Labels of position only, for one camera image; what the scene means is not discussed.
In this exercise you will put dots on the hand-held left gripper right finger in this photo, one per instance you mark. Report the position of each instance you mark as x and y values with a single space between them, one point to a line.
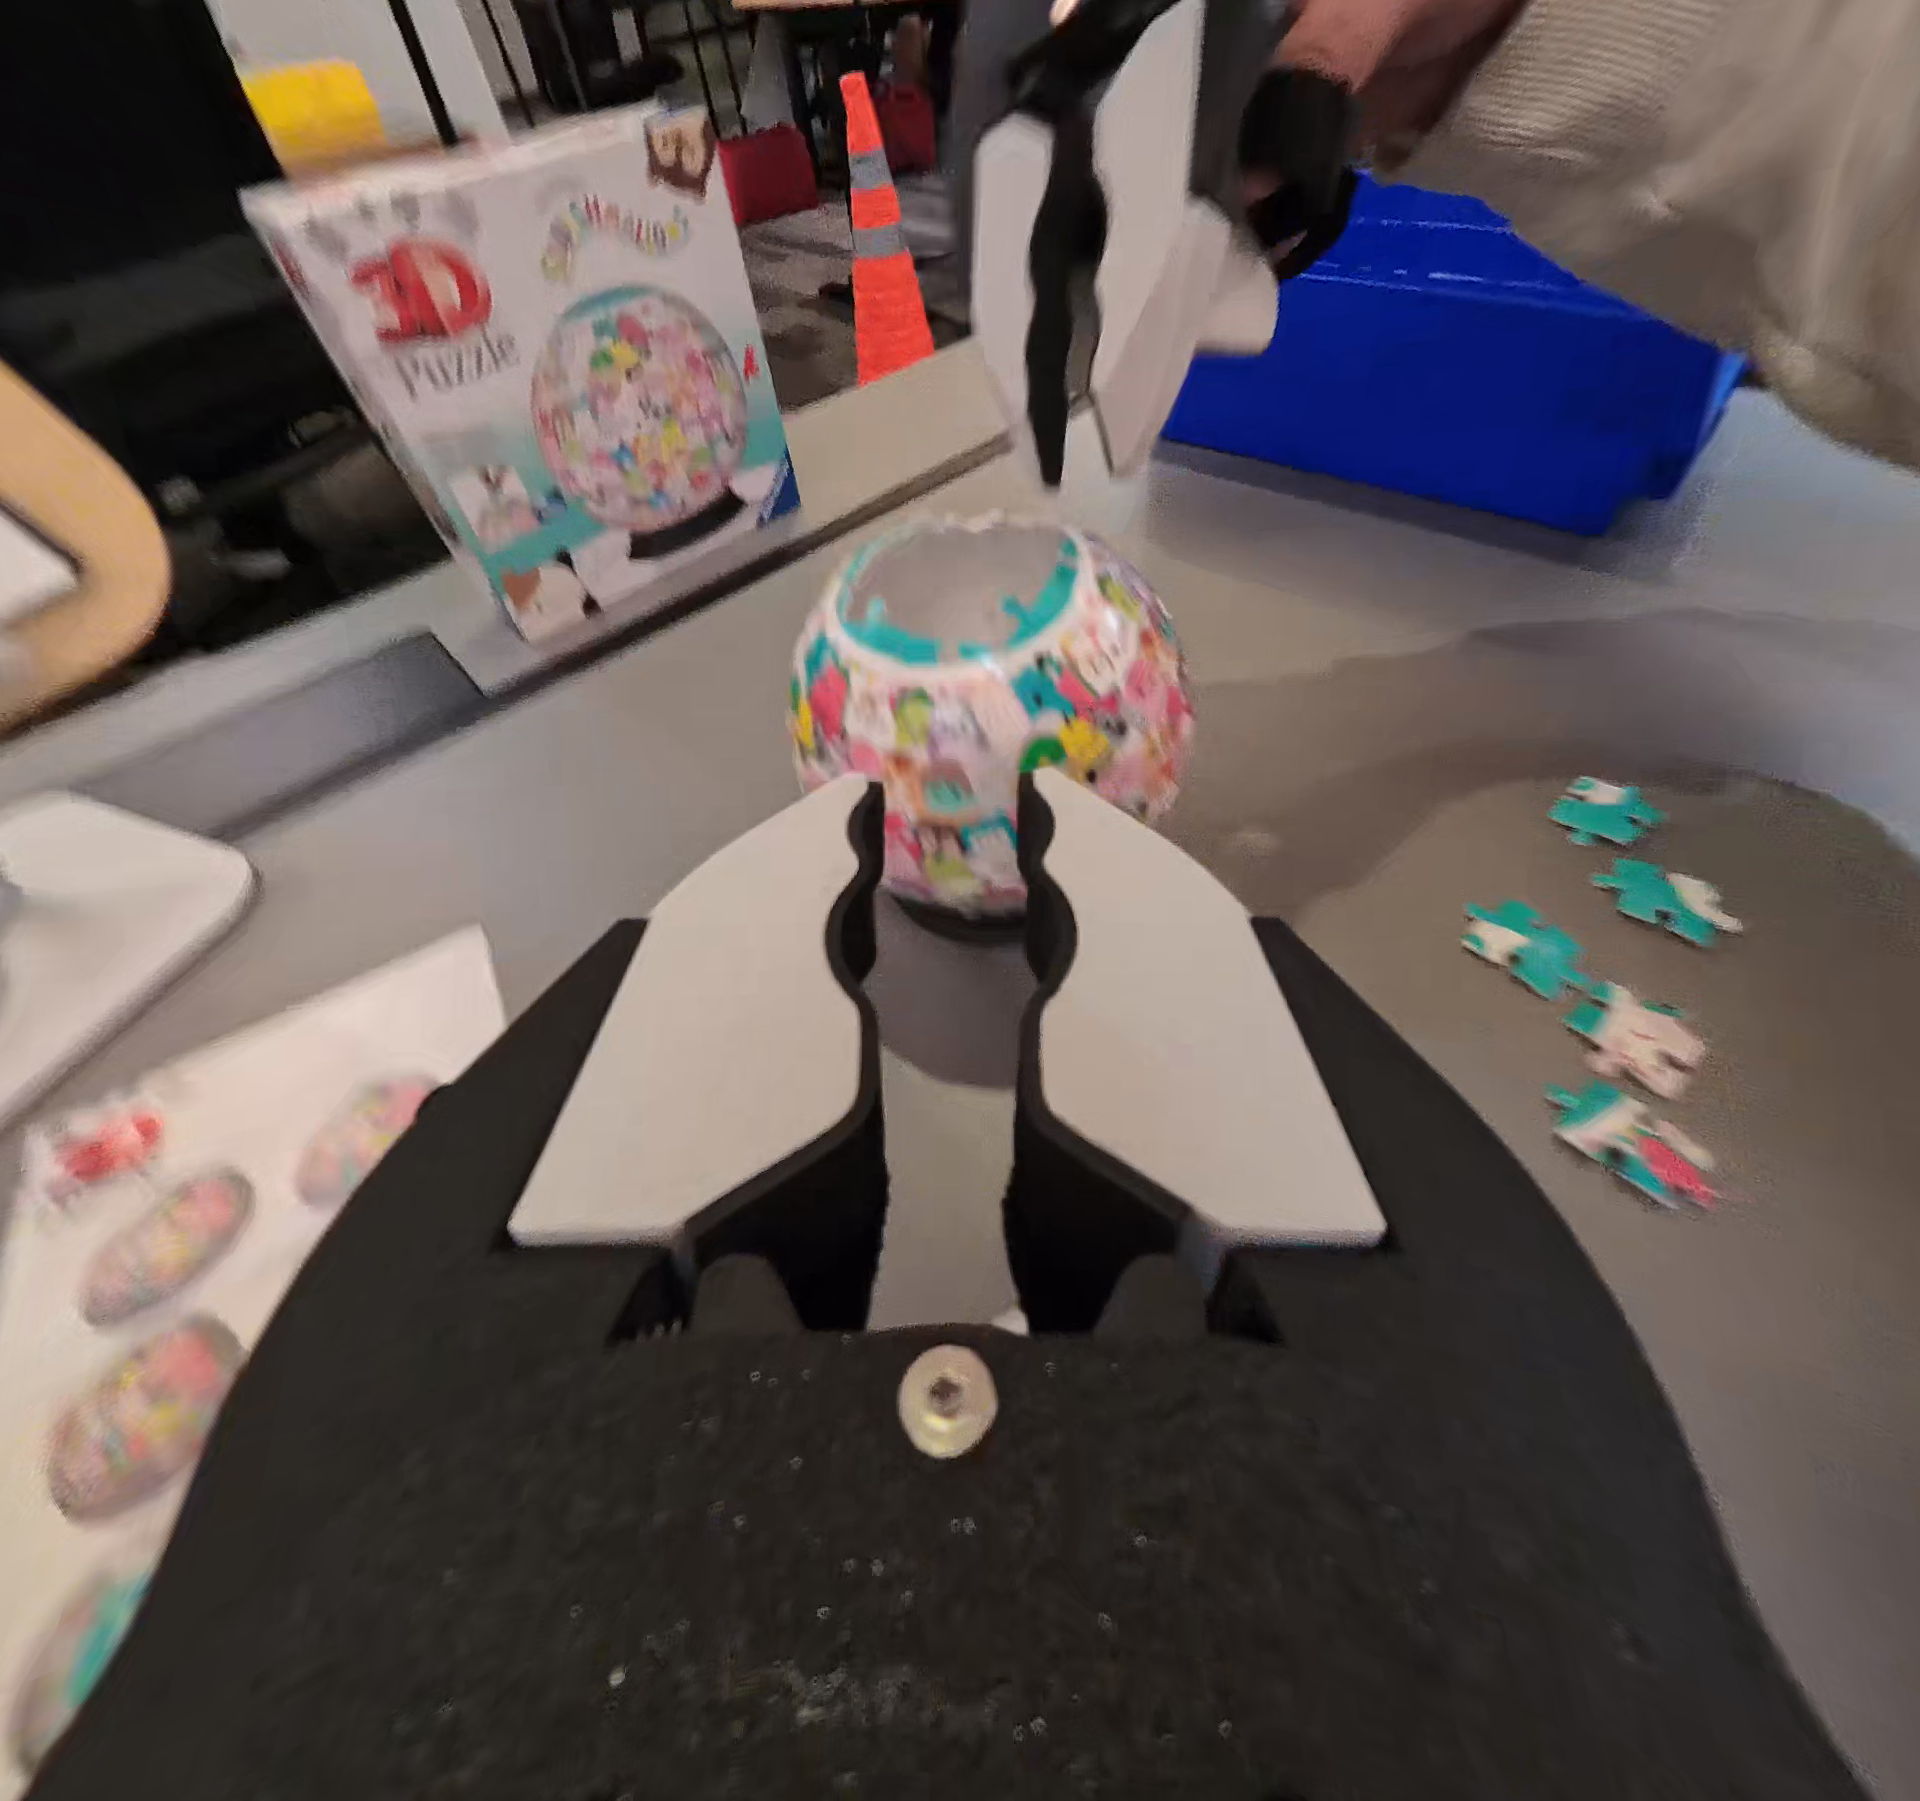
1199 1051

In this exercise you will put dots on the white instruction sheet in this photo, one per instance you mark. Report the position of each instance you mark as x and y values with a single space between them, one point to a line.
299 1080

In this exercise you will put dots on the teal red puzzle piece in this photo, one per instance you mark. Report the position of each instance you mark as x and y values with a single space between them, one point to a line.
1628 1145

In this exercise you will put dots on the puzzle ball box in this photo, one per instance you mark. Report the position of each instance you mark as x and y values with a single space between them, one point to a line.
495 330

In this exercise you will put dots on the orange traffic cone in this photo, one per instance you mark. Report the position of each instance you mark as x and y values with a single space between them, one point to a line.
886 271

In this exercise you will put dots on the red storage box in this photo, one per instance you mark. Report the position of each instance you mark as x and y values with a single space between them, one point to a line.
768 179
906 129

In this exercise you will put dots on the person's right forearm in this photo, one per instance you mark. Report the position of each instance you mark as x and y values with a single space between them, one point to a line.
1726 107

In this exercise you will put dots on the blue plastic bin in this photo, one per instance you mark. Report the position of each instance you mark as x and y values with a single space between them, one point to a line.
1425 376

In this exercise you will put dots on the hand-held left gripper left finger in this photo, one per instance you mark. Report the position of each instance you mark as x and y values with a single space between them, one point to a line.
705 1051

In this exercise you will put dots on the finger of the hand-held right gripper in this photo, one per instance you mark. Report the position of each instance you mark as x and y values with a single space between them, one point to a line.
1012 255
1162 255

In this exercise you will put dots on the white pink puzzle piece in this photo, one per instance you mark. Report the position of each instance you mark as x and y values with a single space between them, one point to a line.
1635 1040

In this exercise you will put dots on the colourful puzzle ball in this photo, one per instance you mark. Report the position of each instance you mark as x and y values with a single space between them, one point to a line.
1096 690

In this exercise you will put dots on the tan wooden board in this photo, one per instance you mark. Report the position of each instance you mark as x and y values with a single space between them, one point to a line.
104 586

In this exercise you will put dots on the teal white puzzle piece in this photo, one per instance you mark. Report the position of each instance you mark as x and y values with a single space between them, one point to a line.
1658 903

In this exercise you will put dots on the yellow plastic bin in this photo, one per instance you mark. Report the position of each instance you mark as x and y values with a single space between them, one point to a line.
307 115

